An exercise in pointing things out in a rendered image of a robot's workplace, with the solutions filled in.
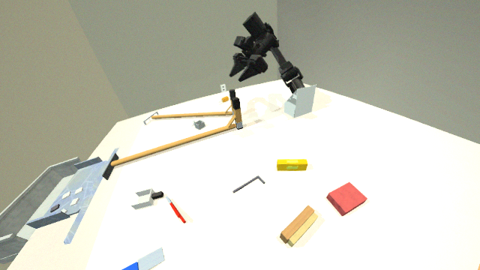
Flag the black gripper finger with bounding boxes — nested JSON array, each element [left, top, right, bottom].
[[229, 58, 245, 77], [238, 60, 261, 82]]

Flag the red-handled pliers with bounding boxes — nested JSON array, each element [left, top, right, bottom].
[[166, 196, 186, 224]]

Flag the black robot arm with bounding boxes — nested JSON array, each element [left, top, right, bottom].
[[234, 11, 305, 93]]

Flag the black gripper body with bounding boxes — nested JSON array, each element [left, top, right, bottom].
[[233, 41, 268, 73]]

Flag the red flat square block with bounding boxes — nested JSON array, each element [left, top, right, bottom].
[[326, 182, 367, 216]]

